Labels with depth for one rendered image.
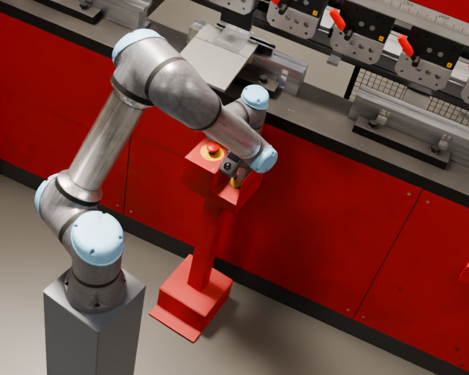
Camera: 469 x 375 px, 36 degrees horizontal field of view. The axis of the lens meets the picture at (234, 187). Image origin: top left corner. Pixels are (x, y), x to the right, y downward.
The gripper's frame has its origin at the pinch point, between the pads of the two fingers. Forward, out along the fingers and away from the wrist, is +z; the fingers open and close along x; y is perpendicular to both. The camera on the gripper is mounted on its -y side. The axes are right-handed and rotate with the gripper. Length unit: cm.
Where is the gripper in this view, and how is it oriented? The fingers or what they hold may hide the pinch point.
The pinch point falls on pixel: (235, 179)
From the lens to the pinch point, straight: 216.6
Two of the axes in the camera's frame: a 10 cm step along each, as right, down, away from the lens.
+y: 5.3, -6.2, 5.8
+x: -8.4, -4.8, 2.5
